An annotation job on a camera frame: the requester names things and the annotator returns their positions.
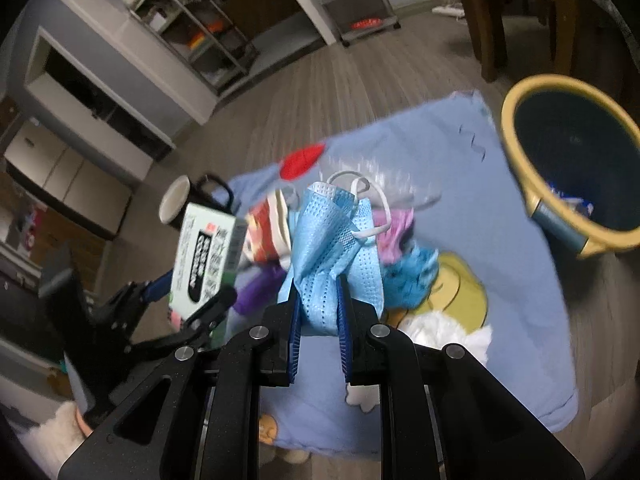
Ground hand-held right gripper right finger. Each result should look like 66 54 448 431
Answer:
336 275 586 480

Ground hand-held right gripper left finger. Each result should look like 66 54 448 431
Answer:
57 287 303 480

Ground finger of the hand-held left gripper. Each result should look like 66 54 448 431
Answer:
130 287 237 367
102 270 173 322

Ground green white carton box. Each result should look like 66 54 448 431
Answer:
167 202 248 333

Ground blue face mask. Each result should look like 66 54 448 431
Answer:
277 170 393 336

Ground purple packet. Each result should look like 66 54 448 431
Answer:
232 262 286 317

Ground dark blue mug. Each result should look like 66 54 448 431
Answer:
159 174 236 231

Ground red white printed packet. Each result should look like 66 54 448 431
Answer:
244 191 296 266

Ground pink snack wrapper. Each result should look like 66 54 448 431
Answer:
372 210 416 266

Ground white cabinet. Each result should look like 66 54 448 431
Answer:
5 120 133 238

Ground clear plastic bag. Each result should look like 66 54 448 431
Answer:
325 160 443 211

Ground blue printed blanket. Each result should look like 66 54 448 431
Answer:
220 90 578 461

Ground metal shelf rack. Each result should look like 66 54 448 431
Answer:
122 0 261 96

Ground orange packets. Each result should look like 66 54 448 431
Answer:
187 20 236 48

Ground white blue wrapper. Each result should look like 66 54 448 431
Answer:
547 182 596 218

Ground brown wooden cabinet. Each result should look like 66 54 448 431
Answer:
222 0 313 46

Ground wooden chair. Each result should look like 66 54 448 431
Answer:
457 0 591 83

